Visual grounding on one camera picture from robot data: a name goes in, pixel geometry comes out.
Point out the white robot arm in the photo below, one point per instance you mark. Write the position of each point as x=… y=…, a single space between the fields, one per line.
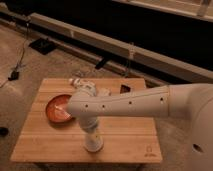
x=187 y=100

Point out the dark red box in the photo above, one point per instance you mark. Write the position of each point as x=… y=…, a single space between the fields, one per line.
x=124 y=89

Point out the orange bowl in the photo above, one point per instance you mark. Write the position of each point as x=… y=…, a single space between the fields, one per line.
x=55 y=109

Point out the wooden table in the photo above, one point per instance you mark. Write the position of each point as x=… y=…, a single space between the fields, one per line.
x=126 y=140

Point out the black floor plate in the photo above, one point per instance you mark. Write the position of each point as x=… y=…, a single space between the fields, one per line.
x=43 y=46

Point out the black bracket on rail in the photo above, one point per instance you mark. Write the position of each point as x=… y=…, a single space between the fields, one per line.
x=101 y=63

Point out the long metal rail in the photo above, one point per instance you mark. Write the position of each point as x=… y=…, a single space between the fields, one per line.
x=156 y=69

